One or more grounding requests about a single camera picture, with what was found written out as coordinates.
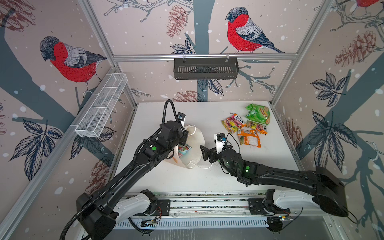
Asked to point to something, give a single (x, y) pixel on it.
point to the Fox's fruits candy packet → (233, 123)
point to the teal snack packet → (183, 148)
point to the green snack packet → (258, 113)
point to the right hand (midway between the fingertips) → (205, 145)
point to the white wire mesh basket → (90, 125)
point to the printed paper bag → (196, 140)
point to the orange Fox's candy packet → (249, 137)
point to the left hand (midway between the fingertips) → (183, 128)
